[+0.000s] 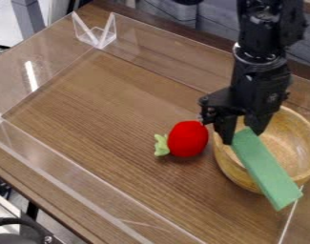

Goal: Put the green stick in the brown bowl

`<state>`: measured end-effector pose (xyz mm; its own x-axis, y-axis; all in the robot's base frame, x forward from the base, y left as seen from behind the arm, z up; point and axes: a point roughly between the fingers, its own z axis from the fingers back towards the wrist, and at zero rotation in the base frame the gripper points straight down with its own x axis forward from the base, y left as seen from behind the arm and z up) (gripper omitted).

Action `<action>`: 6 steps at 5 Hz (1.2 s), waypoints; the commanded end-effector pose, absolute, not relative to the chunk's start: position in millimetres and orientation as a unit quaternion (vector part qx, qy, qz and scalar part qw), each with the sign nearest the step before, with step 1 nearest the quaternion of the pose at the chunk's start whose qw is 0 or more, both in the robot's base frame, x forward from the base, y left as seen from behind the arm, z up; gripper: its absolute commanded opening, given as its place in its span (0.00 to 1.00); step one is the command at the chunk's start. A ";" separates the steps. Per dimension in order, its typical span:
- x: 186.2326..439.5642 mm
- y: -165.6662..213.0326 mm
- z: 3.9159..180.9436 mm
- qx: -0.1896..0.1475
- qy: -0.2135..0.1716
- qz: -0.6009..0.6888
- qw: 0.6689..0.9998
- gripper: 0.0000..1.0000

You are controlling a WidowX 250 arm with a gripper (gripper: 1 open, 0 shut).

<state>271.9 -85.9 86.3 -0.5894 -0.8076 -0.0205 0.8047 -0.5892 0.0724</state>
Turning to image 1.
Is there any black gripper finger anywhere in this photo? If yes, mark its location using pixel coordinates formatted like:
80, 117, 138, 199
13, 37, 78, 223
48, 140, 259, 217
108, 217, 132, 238
213, 112, 239, 145
244, 113, 273, 135

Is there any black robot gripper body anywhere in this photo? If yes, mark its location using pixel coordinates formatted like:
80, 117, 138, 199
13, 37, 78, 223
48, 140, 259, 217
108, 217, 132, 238
200, 60, 292, 125

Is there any green rectangular block stick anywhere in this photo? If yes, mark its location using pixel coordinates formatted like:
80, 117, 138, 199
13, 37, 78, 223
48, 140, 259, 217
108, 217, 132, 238
232, 128, 303, 211

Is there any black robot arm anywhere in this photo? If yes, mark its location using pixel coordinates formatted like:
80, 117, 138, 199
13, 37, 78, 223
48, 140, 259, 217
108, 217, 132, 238
200, 0, 308, 145

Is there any light brown wooden bowl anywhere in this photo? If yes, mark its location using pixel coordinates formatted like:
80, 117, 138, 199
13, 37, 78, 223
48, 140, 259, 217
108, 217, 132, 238
212, 107, 310, 193

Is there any red plush strawberry toy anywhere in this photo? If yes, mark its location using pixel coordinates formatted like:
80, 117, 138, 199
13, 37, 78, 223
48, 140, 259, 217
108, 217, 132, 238
156, 121, 211, 157

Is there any clear acrylic tray enclosure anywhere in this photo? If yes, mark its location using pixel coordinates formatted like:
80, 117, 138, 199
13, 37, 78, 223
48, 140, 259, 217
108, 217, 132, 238
0, 16, 310, 244

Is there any black metal base plate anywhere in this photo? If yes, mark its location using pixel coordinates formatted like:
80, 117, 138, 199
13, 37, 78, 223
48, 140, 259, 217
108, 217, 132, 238
20, 212, 66, 244

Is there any black cable lower left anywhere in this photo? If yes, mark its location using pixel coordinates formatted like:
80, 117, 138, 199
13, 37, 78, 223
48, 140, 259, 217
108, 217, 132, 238
0, 215, 38, 244

